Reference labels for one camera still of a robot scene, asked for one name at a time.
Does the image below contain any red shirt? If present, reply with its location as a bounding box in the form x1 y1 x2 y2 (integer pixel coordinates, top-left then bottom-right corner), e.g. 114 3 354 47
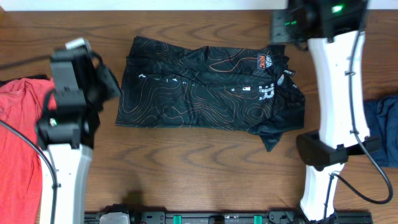
1 78 55 223

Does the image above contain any black orange-patterned shirt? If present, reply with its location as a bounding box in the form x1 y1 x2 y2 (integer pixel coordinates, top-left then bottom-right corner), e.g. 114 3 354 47
116 36 305 151

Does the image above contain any dark blue folded cloth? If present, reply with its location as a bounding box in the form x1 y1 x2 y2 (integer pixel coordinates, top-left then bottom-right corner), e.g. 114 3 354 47
364 95 397 168

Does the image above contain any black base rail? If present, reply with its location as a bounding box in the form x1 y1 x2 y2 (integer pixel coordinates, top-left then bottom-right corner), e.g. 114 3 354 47
83 205 374 224

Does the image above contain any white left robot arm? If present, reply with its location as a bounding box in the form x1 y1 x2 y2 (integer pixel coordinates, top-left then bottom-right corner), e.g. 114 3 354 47
35 49 121 223

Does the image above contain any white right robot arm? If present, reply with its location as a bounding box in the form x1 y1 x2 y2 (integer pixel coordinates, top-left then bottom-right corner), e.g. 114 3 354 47
270 0 380 223

